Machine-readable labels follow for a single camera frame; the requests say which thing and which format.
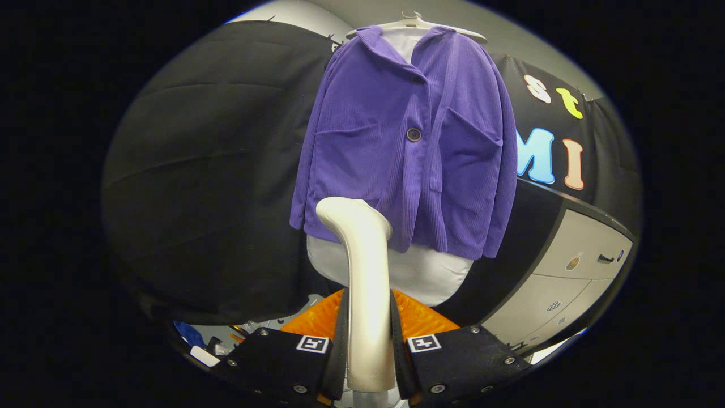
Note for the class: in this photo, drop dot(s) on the purple jacket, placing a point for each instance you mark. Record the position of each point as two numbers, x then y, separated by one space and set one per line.
362 113

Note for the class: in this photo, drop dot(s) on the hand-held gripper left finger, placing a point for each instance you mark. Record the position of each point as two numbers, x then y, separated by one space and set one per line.
340 357

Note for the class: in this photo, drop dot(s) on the small white box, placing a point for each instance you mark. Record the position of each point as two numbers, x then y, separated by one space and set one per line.
204 356

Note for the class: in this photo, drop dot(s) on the white clothes hanger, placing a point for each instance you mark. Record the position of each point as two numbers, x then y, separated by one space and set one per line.
416 24

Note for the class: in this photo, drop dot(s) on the blue cloth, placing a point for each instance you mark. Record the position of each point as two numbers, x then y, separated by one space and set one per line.
190 334

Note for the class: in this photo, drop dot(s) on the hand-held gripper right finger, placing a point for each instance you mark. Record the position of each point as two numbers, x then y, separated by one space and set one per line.
399 357

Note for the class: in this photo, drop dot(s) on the grey cabinet with black top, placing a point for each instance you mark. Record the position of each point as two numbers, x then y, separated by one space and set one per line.
566 294

